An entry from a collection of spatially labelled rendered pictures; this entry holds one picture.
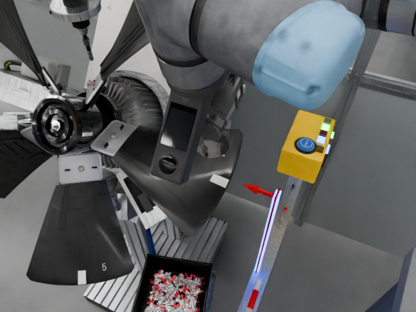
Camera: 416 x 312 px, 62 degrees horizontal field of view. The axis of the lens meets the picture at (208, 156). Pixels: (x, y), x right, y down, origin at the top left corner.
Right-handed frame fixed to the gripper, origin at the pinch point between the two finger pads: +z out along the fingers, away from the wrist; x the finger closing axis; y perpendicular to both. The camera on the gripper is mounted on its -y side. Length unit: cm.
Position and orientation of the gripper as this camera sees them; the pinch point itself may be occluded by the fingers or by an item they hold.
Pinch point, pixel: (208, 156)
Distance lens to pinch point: 56.4
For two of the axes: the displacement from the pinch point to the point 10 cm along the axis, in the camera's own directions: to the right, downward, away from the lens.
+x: -9.0, -3.4, 2.8
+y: 4.2, -8.4, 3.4
